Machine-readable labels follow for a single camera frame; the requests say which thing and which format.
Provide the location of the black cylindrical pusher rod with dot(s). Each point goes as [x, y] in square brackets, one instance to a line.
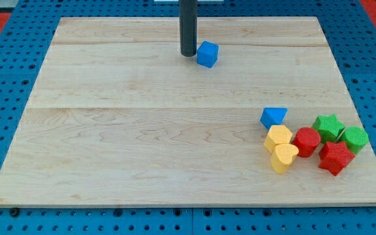
[188, 27]

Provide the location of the blue cube block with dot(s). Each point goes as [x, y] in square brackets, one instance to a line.
[207, 54]

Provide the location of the blue triangle block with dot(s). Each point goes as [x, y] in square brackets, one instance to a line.
[273, 116]

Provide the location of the light wooden board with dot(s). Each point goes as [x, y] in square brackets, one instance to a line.
[118, 118]

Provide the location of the yellow pentagon block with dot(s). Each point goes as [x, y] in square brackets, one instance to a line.
[277, 134]

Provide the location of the yellow heart block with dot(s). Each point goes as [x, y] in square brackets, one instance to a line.
[282, 157]

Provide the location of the red cylinder block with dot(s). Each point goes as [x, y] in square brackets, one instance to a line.
[306, 140]

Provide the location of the green star block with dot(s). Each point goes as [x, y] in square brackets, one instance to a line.
[328, 127]

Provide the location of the red star block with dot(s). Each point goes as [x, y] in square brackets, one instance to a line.
[335, 157]

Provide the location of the green cylinder block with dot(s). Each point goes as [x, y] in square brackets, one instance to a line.
[355, 138]

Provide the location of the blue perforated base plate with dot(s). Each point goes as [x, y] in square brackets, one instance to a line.
[26, 37]

